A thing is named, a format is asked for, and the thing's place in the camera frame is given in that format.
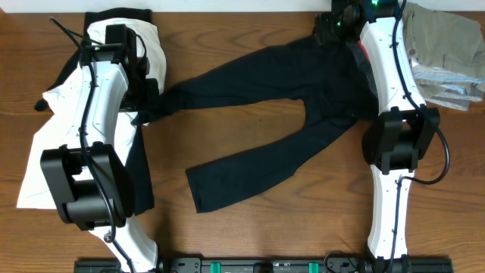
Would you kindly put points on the black leggings grey red waistband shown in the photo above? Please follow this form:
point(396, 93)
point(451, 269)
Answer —
point(333, 82)

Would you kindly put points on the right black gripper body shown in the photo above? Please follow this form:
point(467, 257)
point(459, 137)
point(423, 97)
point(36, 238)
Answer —
point(330, 28)

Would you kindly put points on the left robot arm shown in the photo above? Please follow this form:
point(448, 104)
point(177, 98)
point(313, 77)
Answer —
point(89, 184)

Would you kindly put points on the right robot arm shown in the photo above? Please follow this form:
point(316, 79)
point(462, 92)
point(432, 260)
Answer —
point(395, 143)

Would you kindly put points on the grey folded garment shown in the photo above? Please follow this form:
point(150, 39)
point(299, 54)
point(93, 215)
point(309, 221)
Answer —
point(457, 99)

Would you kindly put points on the black garment under pile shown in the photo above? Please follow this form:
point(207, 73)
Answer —
point(137, 164)

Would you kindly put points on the khaki folded shorts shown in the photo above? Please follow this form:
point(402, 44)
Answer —
point(441, 39)

